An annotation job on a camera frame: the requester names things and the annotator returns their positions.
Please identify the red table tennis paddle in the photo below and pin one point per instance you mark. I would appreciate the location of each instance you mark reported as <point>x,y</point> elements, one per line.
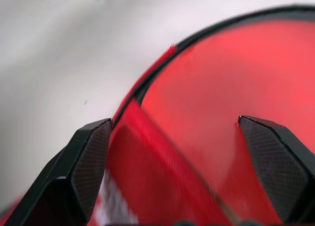
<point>221,75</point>

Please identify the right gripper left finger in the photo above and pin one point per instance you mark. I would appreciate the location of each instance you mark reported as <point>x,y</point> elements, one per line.
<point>73,176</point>

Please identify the black red paddle case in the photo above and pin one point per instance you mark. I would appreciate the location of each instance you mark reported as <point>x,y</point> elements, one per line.
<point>147,162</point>

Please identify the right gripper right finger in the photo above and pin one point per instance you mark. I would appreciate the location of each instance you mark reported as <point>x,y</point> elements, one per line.
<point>278,167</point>

